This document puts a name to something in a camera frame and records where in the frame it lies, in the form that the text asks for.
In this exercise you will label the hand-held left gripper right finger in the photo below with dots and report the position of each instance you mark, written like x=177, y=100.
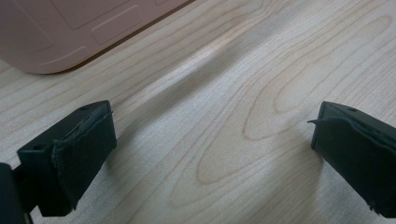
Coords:
x=358, y=149

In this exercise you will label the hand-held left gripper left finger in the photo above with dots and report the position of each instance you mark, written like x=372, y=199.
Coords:
x=71, y=155

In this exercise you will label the pink plastic tray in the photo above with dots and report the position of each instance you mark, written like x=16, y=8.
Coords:
x=62, y=28

